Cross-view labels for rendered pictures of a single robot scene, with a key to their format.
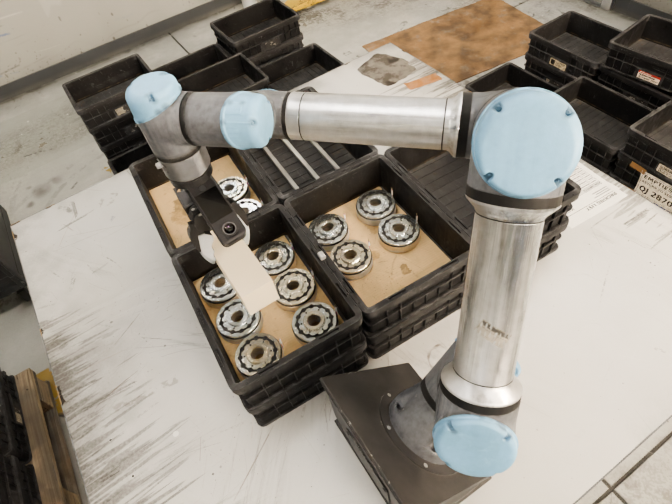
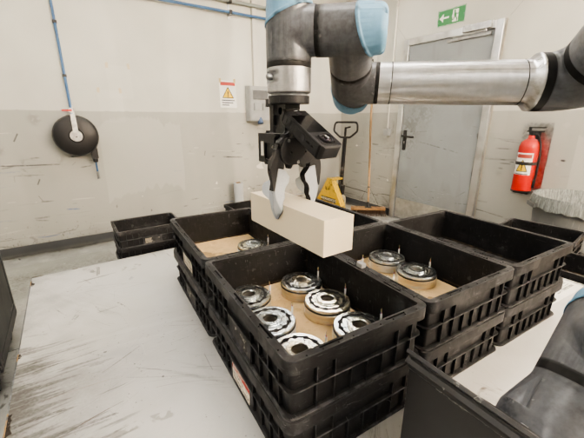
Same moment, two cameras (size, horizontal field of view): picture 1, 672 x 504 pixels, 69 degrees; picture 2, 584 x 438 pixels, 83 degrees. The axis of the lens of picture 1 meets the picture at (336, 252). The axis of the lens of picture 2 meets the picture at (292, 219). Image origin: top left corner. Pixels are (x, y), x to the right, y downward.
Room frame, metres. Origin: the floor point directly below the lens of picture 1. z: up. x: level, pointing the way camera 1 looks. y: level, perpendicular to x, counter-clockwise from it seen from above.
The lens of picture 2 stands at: (0.03, 0.30, 1.25)
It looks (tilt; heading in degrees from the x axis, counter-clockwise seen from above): 17 degrees down; 351
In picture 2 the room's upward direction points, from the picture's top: straight up
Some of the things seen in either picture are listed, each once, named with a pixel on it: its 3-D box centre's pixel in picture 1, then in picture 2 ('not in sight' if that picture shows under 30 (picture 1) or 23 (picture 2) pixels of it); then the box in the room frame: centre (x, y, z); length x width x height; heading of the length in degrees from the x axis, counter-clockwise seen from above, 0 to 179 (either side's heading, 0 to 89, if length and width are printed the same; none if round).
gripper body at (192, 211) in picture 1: (199, 192); (286, 132); (0.63, 0.21, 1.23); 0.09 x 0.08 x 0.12; 25
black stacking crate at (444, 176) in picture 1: (473, 187); (468, 251); (0.85, -0.38, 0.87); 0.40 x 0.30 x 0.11; 21
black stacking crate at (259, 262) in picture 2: (266, 299); (301, 306); (0.63, 0.18, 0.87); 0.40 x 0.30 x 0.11; 21
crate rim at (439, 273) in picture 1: (374, 226); (401, 255); (0.74, -0.10, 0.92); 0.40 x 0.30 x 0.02; 21
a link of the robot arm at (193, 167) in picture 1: (182, 159); (287, 83); (0.62, 0.21, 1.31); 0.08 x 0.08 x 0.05
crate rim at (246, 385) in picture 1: (261, 287); (301, 285); (0.63, 0.18, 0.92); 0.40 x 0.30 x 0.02; 21
